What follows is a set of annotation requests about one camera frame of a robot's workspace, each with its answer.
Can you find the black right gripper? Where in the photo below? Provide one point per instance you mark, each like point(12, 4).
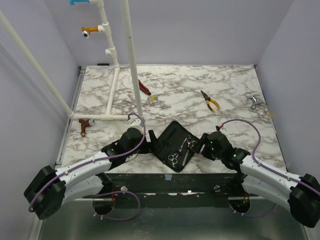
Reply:
point(203, 142)

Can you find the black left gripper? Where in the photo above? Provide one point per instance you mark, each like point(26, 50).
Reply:
point(148, 145)

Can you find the black zip tool case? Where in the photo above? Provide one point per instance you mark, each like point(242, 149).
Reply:
point(162, 151)

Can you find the silver hair scissors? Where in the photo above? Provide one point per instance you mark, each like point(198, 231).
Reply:
point(173, 158)

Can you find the silver thinning scissors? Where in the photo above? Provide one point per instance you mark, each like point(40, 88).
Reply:
point(188, 142)

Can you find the black hair comb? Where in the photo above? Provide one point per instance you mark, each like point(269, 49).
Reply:
point(168, 139)

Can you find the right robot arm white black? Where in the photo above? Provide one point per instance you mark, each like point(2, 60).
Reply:
point(300, 195)

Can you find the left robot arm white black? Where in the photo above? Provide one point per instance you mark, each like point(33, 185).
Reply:
point(51, 188)

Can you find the red black utility knife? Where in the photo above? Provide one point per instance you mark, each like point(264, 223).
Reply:
point(143, 88)

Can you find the chrome faucet tap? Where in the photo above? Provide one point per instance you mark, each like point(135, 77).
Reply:
point(255, 101)

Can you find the brown brass valve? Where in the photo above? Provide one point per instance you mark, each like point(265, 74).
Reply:
point(85, 123)

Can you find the orange tap on pipe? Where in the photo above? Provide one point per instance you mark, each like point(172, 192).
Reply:
point(86, 31)

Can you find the blue tap on pipe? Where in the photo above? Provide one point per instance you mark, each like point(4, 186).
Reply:
point(73, 2)

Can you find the yellow handled pliers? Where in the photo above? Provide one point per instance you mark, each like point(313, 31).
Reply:
point(209, 101)

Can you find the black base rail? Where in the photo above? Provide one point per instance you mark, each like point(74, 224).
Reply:
point(159, 190)

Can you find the white PVC pipe frame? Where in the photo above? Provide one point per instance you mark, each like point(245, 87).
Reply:
point(104, 28)

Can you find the aluminium extrusion frame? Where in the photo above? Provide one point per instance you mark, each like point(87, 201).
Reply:
point(37, 224)

